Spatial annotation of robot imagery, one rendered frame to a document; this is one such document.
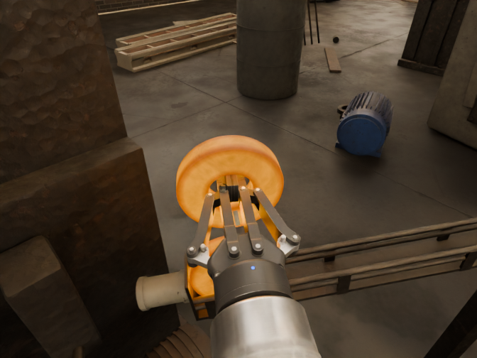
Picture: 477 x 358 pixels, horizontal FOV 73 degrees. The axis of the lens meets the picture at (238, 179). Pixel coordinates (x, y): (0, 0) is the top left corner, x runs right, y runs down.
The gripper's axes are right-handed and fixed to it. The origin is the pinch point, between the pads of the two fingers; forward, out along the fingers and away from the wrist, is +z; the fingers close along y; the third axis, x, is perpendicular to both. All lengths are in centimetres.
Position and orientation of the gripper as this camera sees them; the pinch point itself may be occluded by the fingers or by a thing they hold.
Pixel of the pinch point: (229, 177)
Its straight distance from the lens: 45.3
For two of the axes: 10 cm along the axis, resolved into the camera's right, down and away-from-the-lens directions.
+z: -1.4, -6.4, 7.5
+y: 9.9, -0.9, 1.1
